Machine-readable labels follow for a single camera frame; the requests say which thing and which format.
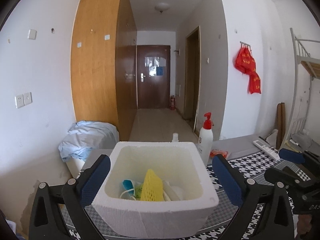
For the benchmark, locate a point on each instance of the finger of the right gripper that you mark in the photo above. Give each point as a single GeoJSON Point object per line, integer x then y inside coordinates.
{"type": "Point", "coordinates": [292, 156]}

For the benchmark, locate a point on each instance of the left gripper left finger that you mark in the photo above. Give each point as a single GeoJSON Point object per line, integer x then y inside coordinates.
{"type": "Point", "coordinates": [47, 222]}

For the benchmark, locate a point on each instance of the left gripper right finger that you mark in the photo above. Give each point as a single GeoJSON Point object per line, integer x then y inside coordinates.
{"type": "Point", "coordinates": [275, 221]}

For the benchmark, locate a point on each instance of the white foam strip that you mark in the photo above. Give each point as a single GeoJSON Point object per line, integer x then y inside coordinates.
{"type": "Point", "coordinates": [172, 193]}

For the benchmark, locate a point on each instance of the yellow foam net sleeve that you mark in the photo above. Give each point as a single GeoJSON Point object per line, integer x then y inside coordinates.
{"type": "Point", "coordinates": [152, 190]}

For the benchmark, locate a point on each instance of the blue surgical face mask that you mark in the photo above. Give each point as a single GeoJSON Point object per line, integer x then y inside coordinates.
{"type": "Point", "coordinates": [131, 189]}

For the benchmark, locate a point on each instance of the person's right hand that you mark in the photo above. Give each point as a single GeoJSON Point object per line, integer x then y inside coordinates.
{"type": "Point", "coordinates": [307, 227]}

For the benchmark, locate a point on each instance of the white remote control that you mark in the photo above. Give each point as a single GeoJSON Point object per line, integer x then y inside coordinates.
{"type": "Point", "coordinates": [271, 152]}

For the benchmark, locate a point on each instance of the houndstooth table mat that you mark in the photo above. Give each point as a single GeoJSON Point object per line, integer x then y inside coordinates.
{"type": "Point", "coordinates": [180, 164]}

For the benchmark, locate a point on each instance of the brown wooden boards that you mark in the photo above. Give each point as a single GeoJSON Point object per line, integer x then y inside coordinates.
{"type": "Point", "coordinates": [281, 124]}

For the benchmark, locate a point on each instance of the red snack packet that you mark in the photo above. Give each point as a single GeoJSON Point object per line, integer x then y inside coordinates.
{"type": "Point", "coordinates": [214, 153]}

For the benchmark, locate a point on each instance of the white pump lotion bottle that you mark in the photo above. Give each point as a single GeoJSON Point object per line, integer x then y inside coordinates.
{"type": "Point", "coordinates": [205, 139]}

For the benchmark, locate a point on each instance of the white styrofoam box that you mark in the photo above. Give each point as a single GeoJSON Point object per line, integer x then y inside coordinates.
{"type": "Point", "coordinates": [180, 164]}

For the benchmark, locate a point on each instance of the white metal bunk bed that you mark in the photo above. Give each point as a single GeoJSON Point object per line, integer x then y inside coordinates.
{"type": "Point", "coordinates": [306, 70]}

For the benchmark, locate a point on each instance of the bin with blue liner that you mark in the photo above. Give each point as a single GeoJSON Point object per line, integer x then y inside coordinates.
{"type": "Point", "coordinates": [82, 138]}

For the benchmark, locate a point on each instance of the red hanging bags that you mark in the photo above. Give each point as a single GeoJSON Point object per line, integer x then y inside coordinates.
{"type": "Point", "coordinates": [245, 63]}

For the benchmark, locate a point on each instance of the red fire extinguisher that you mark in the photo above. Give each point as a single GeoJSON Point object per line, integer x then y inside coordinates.
{"type": "Point", "coordinates": [172, 103]}

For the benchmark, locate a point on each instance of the brown entrance door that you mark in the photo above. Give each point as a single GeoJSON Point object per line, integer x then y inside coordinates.
{"type": "Point", "coordinates": [153, 69]}

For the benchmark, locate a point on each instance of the wooden wardrobe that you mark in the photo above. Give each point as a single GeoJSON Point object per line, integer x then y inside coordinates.
{"type": "Point", "coordinates": [103, 64]}

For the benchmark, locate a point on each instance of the ceiling lamp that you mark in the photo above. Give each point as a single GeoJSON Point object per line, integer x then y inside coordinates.
{"type": "Point", "coordinates": [162, 7]}

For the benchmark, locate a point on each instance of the white wall sockets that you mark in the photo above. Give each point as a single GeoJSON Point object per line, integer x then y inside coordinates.
{"type": "Point", "coordinates": [23, 99]}

